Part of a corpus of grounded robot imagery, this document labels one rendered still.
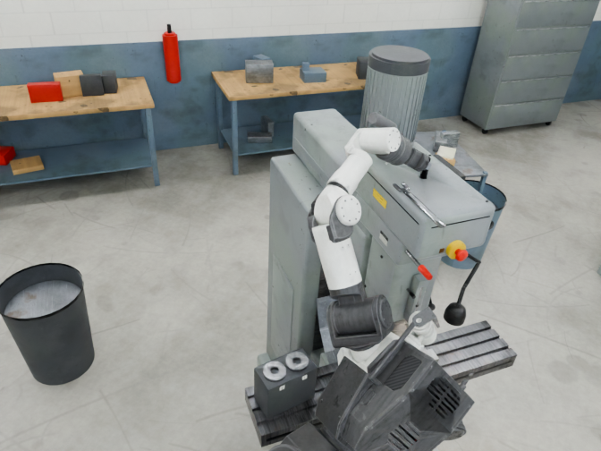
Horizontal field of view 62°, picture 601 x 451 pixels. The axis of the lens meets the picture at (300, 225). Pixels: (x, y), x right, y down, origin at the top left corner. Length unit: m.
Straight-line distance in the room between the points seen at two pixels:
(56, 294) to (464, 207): 2.55
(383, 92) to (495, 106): 5.27
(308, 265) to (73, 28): 3.93
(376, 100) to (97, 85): 3.73
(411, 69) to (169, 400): 2.44
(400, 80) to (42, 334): 2.40
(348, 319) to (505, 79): 5.77
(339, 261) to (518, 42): 5.69
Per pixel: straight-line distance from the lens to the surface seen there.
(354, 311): 1.29
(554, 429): 3.62
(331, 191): 1.28
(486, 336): 2.61
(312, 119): 2.32
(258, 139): 5.55
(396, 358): 1.35
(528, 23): 6.76
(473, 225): 1.59
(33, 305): 3.38
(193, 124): 5.94
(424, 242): 1.52
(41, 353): 3.35
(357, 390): 1.34
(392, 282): 1.78
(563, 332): 4.26
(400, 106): 1.71
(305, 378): 2.04
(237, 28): 5.72
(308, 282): 2.26
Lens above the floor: 2.67
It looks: 35 degrees down
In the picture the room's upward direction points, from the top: 4 degrees clockwise
